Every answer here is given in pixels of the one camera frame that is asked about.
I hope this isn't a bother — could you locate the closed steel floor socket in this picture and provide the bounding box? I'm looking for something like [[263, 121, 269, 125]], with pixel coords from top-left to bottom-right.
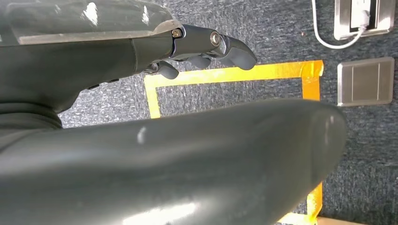
[[337, 56, 395, 107]]

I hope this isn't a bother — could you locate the white plug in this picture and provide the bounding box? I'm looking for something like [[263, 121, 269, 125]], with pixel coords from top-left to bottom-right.
[[351, 0, 371, 31]]

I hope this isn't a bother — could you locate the ribbed grey left arm sleeve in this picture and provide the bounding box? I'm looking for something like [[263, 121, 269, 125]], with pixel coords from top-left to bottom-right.
[[0, 102, 63, 153]]

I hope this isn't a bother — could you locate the open steel floor socket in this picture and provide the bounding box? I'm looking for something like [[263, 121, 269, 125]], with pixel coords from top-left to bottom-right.
[[334, 0, 397, 41]]

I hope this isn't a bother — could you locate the white cable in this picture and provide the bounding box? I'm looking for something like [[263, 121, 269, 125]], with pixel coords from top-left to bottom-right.
[[311, 0, 368, 50]]

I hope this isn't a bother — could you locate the yellow floor tape rectangle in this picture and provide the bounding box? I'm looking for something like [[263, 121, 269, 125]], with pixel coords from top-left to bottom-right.
[[144, 60, 325, 225]]

